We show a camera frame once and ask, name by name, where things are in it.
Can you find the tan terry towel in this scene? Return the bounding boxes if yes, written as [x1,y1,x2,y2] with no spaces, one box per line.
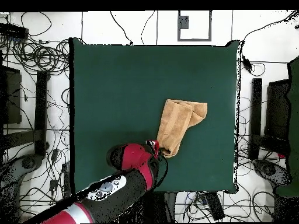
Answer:
[155,99,208,159]

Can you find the black flat box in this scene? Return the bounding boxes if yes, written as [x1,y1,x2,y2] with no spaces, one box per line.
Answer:
[0,66,22,125]

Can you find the black stand behind table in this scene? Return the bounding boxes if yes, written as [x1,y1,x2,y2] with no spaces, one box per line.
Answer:
[142,191,177,223]

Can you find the black power strip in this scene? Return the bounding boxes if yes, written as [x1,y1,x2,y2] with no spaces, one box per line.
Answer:
[204,192,225,221]
[62,163,71,201]

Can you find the dark green table cloth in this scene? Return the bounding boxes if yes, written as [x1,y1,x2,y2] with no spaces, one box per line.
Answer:
[69,37,241,197]

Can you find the small black power adapter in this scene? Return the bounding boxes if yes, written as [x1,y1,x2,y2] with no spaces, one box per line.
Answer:
[48,178,58,194]

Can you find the black stand base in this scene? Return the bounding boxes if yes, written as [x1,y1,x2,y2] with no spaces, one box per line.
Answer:
[0,70,50,156]
[248,78,290,160]

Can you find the black upright panel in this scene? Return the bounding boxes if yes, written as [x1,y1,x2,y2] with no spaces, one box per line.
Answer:
[265,79,291,141]

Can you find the grey floor outlet box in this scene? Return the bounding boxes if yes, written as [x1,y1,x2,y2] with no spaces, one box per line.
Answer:
[179,15,190,30]

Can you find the green cloth on side table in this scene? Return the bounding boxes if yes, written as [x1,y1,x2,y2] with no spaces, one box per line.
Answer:
[275,55,299,198]

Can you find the black long device box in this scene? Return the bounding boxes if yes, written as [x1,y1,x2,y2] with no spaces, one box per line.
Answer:
[0,22,29,40]

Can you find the black cable with plug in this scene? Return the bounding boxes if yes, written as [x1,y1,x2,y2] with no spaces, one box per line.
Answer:
[109,10,134,46]

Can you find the dark grey square floor frame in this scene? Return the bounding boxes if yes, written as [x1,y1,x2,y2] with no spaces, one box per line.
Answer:
[177,10,213,42]

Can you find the grey pedestal foot with caster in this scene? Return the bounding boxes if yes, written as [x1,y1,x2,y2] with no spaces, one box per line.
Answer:
[253,159,293,188]
[0,153,44,223]

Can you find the black power adapter with cable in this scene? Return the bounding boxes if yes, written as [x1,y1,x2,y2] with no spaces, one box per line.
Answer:
[240,40,266,77]

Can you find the coiled black cable bundle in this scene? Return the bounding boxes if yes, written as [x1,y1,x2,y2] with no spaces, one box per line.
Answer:
[0,38,70,75]

